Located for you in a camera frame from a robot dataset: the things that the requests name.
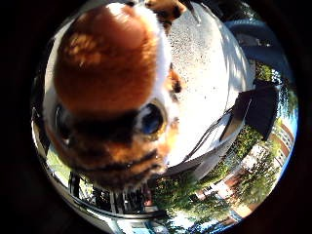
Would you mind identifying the striped tiger plush toy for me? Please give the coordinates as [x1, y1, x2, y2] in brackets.
[43, 0, 188, 191]

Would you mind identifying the red brick building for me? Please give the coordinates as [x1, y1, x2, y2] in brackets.
[194, 122, 295, 226]

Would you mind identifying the person in blue jeans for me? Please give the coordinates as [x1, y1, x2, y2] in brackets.
[223, 19, 291, 80]

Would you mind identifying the thin black cable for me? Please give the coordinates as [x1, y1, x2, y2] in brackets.
[184, 107, 236, 163]

